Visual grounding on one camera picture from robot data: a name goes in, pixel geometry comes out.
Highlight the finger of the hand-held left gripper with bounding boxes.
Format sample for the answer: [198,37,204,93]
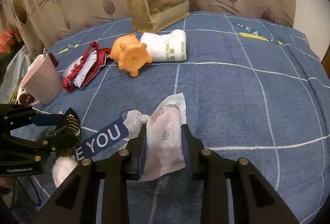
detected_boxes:
[0,125,81,160]
[0,103,68,133]

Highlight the rolled white towel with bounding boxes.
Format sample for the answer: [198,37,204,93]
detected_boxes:
[140,29,187,62]

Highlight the black and gold mesh pouch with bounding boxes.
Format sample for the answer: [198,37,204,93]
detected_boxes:
[55,108,81,157]

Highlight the orange rubber toy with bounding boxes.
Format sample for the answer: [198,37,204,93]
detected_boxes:
[110,33,153,77]

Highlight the blue grid tablecloth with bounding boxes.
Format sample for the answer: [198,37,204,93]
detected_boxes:
[0,11,330,224]

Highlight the black cable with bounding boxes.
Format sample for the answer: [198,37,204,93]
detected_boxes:
[24,175,43,206]

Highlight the pink ceramic mug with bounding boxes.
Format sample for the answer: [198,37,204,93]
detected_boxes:
[17,55,64,106]

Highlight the translucent plastic bag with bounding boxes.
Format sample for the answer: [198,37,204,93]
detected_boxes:
[0,45,30,101]

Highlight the white pompom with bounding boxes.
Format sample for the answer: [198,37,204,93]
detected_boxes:
[52,156,79,187]

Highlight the brown wooden door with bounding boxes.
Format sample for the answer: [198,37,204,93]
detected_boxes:
[321,44,330,70]

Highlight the red and white cloth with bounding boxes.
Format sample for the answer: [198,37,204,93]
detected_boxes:
[62,42,112,93]

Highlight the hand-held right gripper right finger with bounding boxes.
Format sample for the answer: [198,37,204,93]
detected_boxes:
[180,124,301,224]

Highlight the orange plastic bag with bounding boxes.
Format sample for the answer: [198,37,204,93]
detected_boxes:
[0,28,22,45]

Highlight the blue ribbon with white letters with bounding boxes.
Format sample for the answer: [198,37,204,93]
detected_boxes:
[73,117,129,161]

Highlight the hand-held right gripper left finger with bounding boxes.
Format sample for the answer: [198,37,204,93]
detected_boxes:
[32,125,147,224]

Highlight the white floral packet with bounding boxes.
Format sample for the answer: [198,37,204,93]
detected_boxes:
[124,92,187,182]

